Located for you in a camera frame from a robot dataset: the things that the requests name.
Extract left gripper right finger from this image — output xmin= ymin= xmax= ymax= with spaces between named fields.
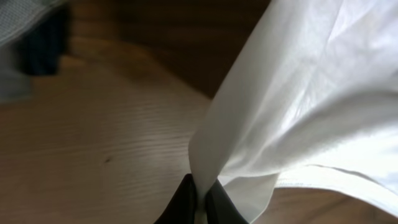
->
xmin=205 ymin=180 xmax=248 ymax=224

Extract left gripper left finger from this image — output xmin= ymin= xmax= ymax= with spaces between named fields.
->
xmin=154 ymin=174 xmax=197 ymax=224

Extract white t-shirt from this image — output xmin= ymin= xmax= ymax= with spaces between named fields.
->
xmin=188 ymin=0 xmax=397 ymax=222

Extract grey folded trousers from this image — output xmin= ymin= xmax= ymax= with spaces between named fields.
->
xmin=1 ymin=0 xmax=70 ymax=103

